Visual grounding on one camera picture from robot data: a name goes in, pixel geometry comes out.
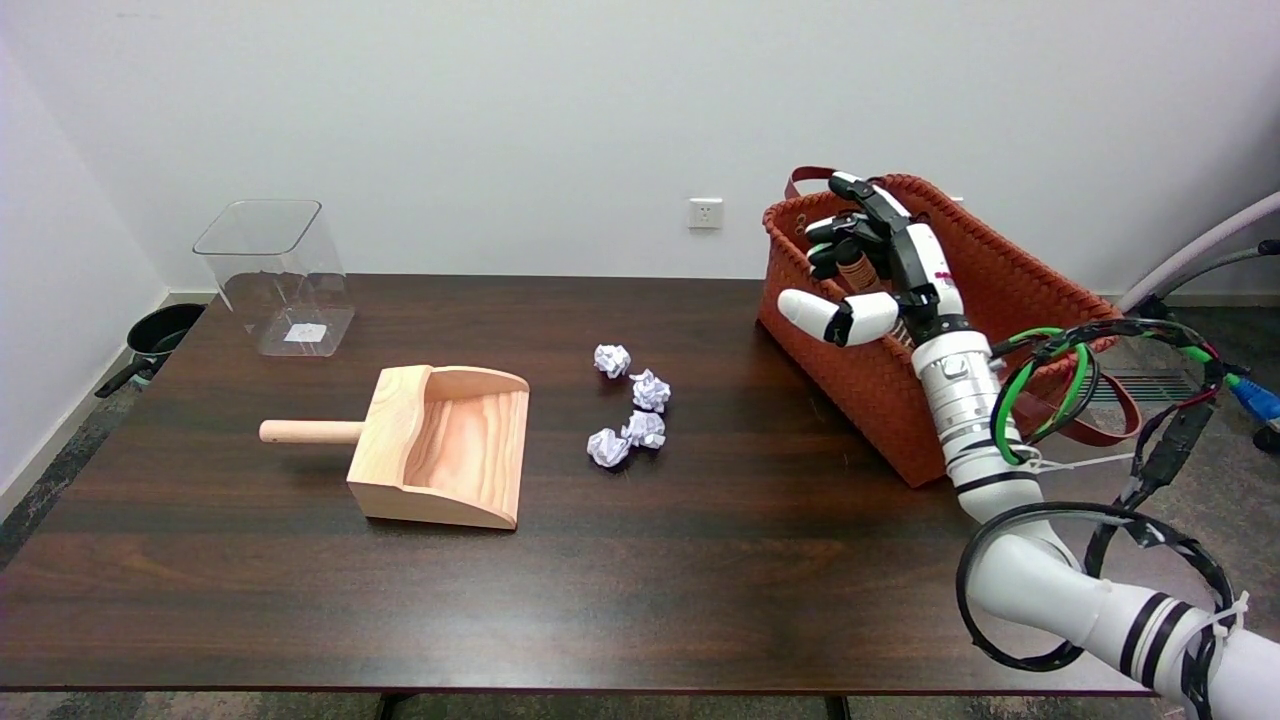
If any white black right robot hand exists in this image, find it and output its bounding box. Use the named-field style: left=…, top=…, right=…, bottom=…
left=777, top=172, right=969, bottom=349

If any black frying pan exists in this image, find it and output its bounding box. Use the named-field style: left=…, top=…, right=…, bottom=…
left=95, top=303, right=206, bottom=399

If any green robot cable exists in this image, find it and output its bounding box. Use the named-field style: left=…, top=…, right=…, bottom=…
left=990, top=327, right=1097, bottom=467

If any orange woven basket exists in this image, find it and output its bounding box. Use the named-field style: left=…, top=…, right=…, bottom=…
left=757, top=166, right=1143, bottom=489

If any blue cable connector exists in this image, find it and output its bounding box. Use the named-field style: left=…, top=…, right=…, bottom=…
left=1225, top=372, right=1280, bottom=422

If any clear plastic container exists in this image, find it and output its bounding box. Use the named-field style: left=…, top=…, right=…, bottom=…
left=192, top=199, right=357, bottom=358

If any floor vent grille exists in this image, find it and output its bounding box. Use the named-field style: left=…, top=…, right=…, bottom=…
left=1085, top=372, right=1206, bottom=404

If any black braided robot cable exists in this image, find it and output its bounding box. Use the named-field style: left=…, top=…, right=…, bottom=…
left=955, top=318, right=1243, bottom=720

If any brown straw hand broom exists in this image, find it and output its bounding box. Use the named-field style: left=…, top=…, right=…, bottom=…
left=836, top=250, right=916, bottom=347

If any wooden dustpan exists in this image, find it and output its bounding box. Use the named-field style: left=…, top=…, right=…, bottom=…
left=259, top=365, right=531, bottom=531

